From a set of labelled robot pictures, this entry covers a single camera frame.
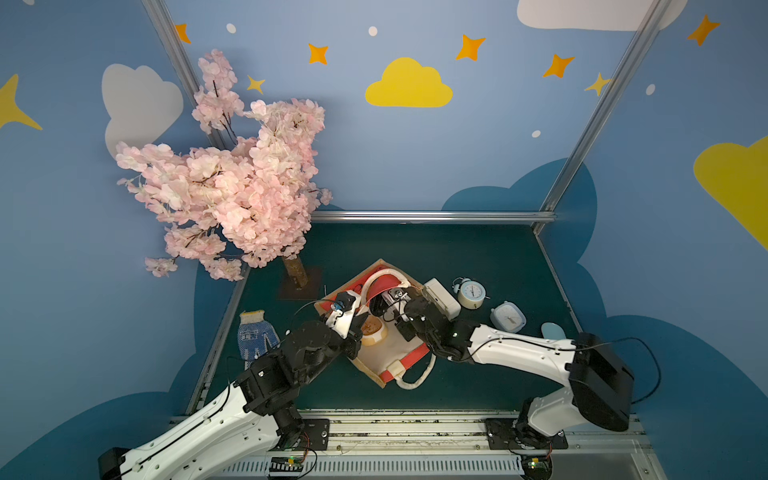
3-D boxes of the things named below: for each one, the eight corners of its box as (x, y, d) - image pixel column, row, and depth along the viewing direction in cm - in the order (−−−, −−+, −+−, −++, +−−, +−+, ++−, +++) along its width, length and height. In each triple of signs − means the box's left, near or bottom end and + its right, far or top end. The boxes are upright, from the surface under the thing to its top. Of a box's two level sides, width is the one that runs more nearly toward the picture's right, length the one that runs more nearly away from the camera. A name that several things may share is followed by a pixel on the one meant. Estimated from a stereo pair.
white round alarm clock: (464, 311, 96) (465, 308, 95) (449, 282, 104) (450, 279, 102) (490, 304, 98) (492, 301, 97) (474, 276, 105) (475, 273, 104)
